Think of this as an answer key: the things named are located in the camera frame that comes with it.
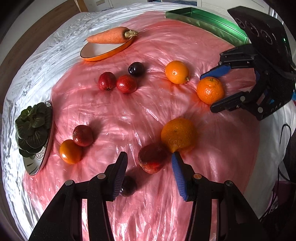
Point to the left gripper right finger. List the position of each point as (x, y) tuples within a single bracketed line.
[(184, 177)]

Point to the pink plastic sheet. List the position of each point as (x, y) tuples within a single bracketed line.
[(226, 146)]

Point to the green rectangular tray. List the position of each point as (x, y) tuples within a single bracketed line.
[(212, 23)]

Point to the red plum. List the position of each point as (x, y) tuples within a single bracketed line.
[(126, 84), (107, 81), (82, 135)]

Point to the red apple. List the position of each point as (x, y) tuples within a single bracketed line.
[(153, 157)]

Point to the mandarin orange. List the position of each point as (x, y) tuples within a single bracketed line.
[(210, 90)]

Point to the patterned plate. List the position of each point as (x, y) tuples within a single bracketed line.
[(36, 162)]

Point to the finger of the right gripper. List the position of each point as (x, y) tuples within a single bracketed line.
[(216, 72), (239, 100)]

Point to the white bed duvet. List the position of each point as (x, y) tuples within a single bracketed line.
[(57, 54)]

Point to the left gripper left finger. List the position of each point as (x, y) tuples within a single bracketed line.
[(115, 175)]

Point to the dark green leafy vegetable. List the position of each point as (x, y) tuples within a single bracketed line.
[(33, 127)]

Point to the large orange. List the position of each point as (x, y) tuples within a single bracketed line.
[(179, 134)]

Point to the orange rimmed white dish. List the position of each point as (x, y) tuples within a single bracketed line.
[(92, 52)]

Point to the orange carrot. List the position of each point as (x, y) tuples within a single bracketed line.
[(117, 35)]

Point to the smooth orange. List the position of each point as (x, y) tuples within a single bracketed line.
[(177, 72)]

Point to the dark plum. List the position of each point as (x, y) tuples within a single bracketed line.
[(136, 69), (128, 187)]

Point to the wooden headboard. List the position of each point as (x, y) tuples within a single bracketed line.
[(33, 26)]

